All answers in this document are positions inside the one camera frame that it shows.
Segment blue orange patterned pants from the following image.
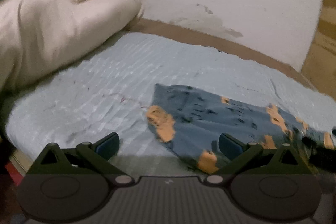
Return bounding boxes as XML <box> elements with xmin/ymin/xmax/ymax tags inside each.
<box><xmin>146</xmin><ymin>84</ymin><xmax>324</xmax><ymax>174</ymax></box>

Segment light blue ribbed bedspread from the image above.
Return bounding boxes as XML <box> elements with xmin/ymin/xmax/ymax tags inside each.
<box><xmin>2</xmin><ymin>32</ymin><xmax>335</xmax><ymax>176</ymax></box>

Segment cream rolled duvet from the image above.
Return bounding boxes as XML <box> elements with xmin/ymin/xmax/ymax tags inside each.
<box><xmin>1</xmin><ymin>0</ymin><xmax>143</xmax><ymax>91</ymax></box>

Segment brown mattress sheet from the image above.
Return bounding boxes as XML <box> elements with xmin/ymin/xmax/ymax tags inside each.
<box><xmin>126</xmin><ymin>18</ymin><xmax>316</xmax><ymax>90</ymax></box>

